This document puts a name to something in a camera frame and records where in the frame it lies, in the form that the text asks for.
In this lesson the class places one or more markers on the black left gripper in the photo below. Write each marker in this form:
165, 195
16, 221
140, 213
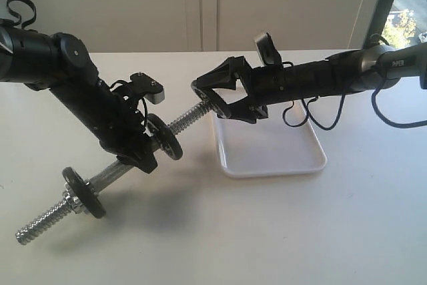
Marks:
118, 124

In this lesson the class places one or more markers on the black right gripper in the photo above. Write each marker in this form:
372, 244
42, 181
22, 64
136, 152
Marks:
267, 85

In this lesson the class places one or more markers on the black weight plate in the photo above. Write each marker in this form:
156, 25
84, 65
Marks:
84, 191
213, 99

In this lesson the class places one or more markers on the chrome threaded dumbbell bar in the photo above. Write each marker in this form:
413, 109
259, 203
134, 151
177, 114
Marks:
105, 178

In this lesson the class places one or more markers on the black plastic disc wheel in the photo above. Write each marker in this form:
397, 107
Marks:
164, 137

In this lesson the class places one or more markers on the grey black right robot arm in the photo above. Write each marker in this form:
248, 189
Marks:
240, 92

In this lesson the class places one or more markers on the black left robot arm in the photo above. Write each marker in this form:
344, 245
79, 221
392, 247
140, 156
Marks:
61, 64

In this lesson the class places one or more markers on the white rectangular plastic tray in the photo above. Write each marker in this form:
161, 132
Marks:
267, 148

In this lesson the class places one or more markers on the chrome spinlock collar nut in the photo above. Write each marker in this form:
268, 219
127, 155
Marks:
74, 202

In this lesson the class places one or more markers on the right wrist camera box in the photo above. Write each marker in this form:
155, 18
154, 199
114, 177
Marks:
266, 49

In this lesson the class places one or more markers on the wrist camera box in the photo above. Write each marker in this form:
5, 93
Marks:
147, 87
266, 49

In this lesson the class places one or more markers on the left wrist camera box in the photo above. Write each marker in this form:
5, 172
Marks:
147, 87

